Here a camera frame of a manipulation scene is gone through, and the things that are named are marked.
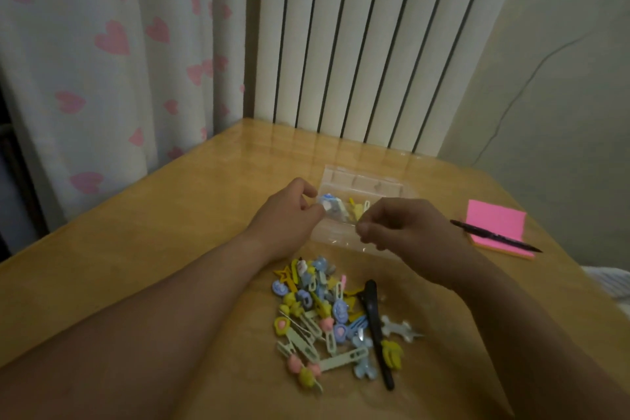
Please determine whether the person's left hand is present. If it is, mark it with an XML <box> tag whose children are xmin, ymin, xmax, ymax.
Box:
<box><xmin>244</xmin><ymin>178</ymin><xmax>326</xmax><ymax>263</ymax></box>

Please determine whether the person's left forearm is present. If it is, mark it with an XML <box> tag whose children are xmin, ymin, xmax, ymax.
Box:
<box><xmin>0</xmin><ymin>230</ymin><xmax>276</xmax><ymax>420</ymax></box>

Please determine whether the thin dark wall cable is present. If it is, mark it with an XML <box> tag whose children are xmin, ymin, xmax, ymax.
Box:
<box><xmin>472</xmin><ymin>31</ymin><xmax>607</xmax><ymax>168</ymax></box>

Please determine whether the person's right hand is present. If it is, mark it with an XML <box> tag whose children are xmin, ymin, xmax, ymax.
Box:
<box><xmin>355</xmin><ymin>198</ymin><xmax>474</xmax><ymax>288</ymax></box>

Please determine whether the clear plastic zip bag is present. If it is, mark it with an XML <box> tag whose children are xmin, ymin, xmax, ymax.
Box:
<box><xmin>310</xmin><ymin>165</ymin><xmax>419</xmax><ymax>261</ymax></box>

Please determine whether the long black hair clip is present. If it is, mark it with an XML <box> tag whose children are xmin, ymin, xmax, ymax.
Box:
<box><xmin>362</xmin><ymin>280</ymin><xmax>396</xmax><ymax>391</ymax></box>

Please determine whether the pink sticky note pad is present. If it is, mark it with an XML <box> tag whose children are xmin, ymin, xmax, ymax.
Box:
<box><xmin>465</xmin><ymin>199</ymin><xmax>536</xmax><ymax>261</ymax></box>

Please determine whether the striped light cloth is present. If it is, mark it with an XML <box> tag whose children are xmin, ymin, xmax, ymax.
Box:
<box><xmin>581</xmin><ymin>264</ymin><xmax>630</xmax><ymax>318</ymax></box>

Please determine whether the white bone-shaped hair clip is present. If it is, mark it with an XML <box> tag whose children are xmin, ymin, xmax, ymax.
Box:
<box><xmin>381</xmin><ymin>315</ymin><xmax>424</xmax><ymax>345</ymax></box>

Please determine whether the black pen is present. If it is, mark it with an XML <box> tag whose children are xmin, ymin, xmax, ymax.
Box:
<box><xmin>449</xmin><ymin>219</ymin><xmax>543</xmax><ymax>254</ymax></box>

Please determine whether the white curtain with pink hearts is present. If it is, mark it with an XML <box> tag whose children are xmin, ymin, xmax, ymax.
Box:
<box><xmin>0</xmin><ymin>0</ymin><xmax>263</xmax><ymax>234</ymax></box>

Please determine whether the person's right forearm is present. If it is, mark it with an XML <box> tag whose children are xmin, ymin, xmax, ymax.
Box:
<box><xmin>443</xmin><ymin>260</ymin><xmax>630</xmax><ymax>420</ymax></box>

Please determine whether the pile of colourful hair clips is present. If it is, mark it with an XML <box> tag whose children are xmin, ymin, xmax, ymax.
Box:
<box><xmin>272</xmin><ymin>257</ymin><xmax>380</xmax><ymax>394</ymax></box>

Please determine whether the white ribbed radiator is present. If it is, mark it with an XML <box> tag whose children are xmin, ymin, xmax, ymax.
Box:
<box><xmin>253</xmin><ymin>0</ymin><xmax>530</xmax><ymax>158</ymax></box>

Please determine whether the yellow banana hair clip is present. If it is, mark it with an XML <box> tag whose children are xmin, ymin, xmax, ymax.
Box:
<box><xmin>380</xmin><ymin>340</ymin><xmax>405</xmax><ymax>370</ymax></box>

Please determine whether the blue and white hair clip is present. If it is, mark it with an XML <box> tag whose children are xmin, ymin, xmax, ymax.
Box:
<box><xmin>319</xmin><ymin>194</ymin><xmax>348</xmax><ymax>221</ymax></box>

